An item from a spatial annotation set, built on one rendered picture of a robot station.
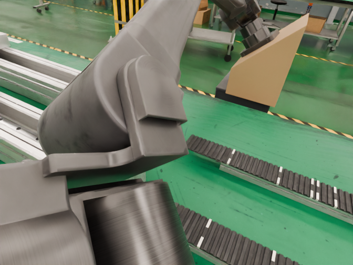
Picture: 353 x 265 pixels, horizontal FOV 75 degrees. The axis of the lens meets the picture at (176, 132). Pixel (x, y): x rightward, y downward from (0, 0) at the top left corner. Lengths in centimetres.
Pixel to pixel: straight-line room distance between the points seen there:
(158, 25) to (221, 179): 36
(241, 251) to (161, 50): 30
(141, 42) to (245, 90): 66
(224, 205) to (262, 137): 26
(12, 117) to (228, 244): 52
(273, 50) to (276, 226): 48
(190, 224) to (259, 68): 53
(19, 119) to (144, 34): 47
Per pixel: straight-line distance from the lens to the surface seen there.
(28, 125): 59
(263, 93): 79
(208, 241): 38
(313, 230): 50
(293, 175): 52
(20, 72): 76
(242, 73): 78
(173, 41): 22
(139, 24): 18
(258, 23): 85
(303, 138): 71
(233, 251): 38
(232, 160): 50
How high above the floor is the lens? 114
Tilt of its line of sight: 38 degrees down
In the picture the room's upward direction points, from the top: 5 degrees clockwise
